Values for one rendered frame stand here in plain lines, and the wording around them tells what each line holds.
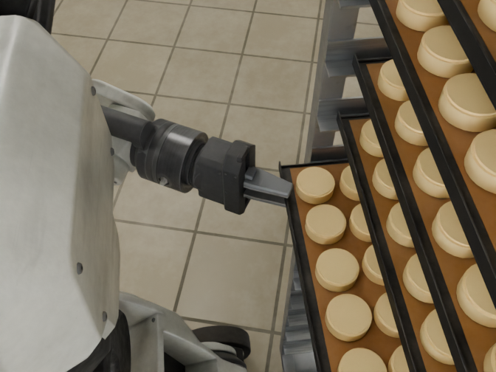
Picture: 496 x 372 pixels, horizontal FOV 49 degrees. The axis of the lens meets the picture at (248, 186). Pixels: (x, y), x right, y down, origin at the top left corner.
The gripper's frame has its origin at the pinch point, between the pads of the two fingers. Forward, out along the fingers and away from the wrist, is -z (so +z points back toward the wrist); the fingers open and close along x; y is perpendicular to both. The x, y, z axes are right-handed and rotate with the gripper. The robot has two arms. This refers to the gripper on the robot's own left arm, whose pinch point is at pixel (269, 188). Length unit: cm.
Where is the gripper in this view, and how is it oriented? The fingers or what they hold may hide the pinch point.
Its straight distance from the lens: 72.0
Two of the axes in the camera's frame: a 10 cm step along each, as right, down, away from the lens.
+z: -9.2, -3.2, 2.4
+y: 4.0, -7.4, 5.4
